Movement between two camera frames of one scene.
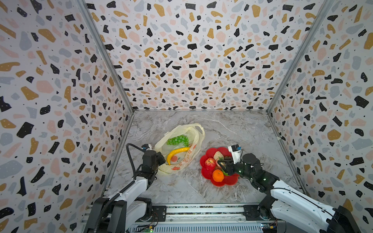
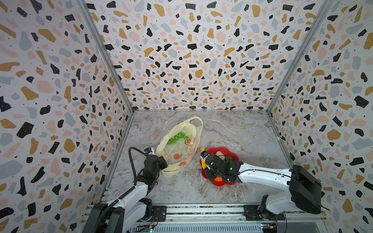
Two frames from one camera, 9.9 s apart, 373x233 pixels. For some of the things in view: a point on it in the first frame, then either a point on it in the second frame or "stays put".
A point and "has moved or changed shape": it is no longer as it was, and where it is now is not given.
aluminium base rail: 201,218 stays put
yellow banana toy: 175,151 -> 203,164
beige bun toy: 217,154 stays put
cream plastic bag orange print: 179,146 has moved or changed shape
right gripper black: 225,162 -> 207,172
